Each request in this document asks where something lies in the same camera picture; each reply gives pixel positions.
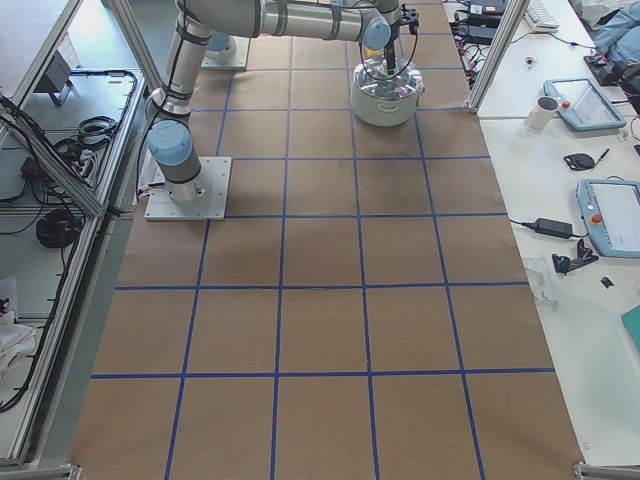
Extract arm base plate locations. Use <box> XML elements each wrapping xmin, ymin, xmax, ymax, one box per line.
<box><xmin>201</xmin><ymin>32</ymin><xmax>250</xmax><ymax>71</ymax></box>
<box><xmin>141</xmin><ymin>155</ymin><xmax>232</xmax><ymax>221</ymax></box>

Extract coiled black cable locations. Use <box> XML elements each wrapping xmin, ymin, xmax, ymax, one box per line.
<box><xmin>34</xmin><ymin>207</ymin><xmax>81</xmax><ymax>250</ymax></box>

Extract white keyboard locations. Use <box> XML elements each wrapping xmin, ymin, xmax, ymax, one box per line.
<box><xmin>524</xmin><ymin>0</ymin><xmax>559</xmax><ymax>33</ymax></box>

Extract glass pot lid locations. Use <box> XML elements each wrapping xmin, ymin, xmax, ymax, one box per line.
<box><xmin>352</xmin><ymin>55</ymin><xmax>424</xmax><ymax>101</ymax></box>

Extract black power adapters and cables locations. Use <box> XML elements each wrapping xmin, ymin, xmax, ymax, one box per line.
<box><xmin>449</xmin><ymin>0</ymin><xmax>507</xmax><ymax>76</ymax></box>

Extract teal notebook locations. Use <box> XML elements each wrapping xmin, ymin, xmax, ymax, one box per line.
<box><xmin>621</xmin><ymin>305</ymin><xmax>640</xmax><ymax>353</ymax></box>

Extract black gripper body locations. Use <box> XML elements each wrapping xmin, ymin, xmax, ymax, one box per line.
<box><xmin>399</xmin><ymin>4</ymin><xmax>419</xmax><ymax>26</ymax></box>

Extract teach pendant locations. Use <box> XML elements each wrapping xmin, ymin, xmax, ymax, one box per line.
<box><xmin>576</xmin><ymin>179</ymin><xmax>639</xmax><ymax>259</ymax></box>
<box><xmin>543</xmin><ymin>78</ymin><xmax>627</xmax><ymax>131</ymax></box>

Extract black power brick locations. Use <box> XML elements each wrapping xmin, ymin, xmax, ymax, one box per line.
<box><xmin>510</xmin><ymin>217</ymin><xmax>587</xmax><ymax>239</ymax></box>

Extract aluminium frame rail left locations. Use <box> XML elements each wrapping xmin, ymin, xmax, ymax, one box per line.
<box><xmin>0</xmin><ymin>0</ymin><xmax>166</xmax><ymax>471</ymax></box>

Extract white cloth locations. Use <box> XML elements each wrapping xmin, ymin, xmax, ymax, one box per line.
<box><xmin>0</xmin><ymin>277</ymin><xmax>39</xmax><ymax>396</ymax></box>

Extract clear acrylic holder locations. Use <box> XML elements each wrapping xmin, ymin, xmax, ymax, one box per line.
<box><xmin>522</xmin><ymin>256</ymin><xmax>558</xmax><ymax>310</ymax></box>

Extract small grey box device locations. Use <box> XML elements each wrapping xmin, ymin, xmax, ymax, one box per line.
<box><xmin>34</xmin><ymin>51</ymin><xmax>73</xmax><ymax>106</ymax></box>

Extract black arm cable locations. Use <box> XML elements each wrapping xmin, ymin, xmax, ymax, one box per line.
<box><xmin>357</xmin><ymin>17</ymin><xmax>419</xmax><ymax>82</ymax></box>

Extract white mug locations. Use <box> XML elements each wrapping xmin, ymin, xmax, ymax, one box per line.
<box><xmin>524</xmin><ymin>95</ymin><xmax>559</xmax><ymax>131</ymax></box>

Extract black pen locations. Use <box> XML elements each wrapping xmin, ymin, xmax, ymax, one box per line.
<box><xmin>596</xmin><ymin>148</ymin><xmax>610</xmax><ymax>164</ymax></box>

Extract pale green cooking pot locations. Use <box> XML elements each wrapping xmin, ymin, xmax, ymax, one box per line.
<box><xmin>350</xmin><ymin>55</ymin><xmax>425</xmax><ymax>127</ymax></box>

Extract lower teach pendant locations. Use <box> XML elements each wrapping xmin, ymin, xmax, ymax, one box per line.
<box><xmin>576</xmin><ymin>179</ymin><xmax>639</xmax><ymax>259</ymax></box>

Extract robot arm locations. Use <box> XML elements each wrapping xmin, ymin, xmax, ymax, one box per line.
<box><xmin>206</xmin><ymin>31</ymin><xmax>236</xmax><ymax>58</ymax></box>
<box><xmin>147</xmin><ymin>1</ymin><xmax>423</xmax><ymax>217</ymax></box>

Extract black clamp tool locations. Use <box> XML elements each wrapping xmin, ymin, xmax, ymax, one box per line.
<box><xmin>551</xmin><ymin>238</ymin><xmax>599</xmax><ymax>277</ymax></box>

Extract upper teach pendant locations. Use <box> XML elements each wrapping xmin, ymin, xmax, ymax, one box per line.
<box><xmin>543</xmin><ymin>78</ymin><xmax>627</xmax><ymax>131</ymax></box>

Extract aluminium frame post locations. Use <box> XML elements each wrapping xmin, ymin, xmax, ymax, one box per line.
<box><xmin>467</xmin><ymin>0</ymin><xmax>529</xmax><ymax>113</ymax></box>

